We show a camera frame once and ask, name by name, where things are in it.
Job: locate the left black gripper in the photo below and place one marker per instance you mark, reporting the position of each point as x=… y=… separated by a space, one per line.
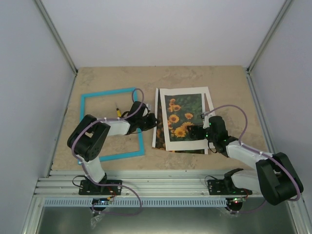
x=152 y=122

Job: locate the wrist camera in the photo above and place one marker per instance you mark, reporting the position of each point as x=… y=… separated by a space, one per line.
x=149 y=106
x=205 y=117

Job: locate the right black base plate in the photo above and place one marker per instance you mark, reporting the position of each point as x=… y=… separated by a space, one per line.
x=219 y=187

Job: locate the grey slotted cable duct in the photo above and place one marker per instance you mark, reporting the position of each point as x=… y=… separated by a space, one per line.
x=134 y=202

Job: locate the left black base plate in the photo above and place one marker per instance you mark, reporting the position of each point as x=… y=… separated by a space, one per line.
x=89 y=188

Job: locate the blue wooden picture frame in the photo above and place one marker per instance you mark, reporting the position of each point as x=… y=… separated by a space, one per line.
x=131 y=90

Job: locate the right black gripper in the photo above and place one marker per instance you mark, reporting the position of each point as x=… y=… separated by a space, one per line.
x=193 y=132

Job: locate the yellow handled screwdriver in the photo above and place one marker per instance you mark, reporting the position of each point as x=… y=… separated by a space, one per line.
x=118 y=111

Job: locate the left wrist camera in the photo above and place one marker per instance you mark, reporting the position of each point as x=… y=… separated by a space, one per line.
x=149 y=106

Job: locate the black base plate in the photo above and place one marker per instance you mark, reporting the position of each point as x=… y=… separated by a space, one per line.
x=219 y=187
x=89 y=188

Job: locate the aluminium profile rail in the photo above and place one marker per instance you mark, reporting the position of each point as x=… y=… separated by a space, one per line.
x=147 y=183

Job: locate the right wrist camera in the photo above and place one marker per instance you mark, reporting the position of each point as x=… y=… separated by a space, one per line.
x=205 y=117

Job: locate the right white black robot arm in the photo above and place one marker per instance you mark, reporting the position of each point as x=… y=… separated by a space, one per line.
x=272 y=175

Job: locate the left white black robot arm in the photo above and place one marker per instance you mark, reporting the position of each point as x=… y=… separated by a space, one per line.
x=88 y=138

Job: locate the sunflower photo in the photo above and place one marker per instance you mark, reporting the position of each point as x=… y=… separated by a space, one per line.
x=158 y=117

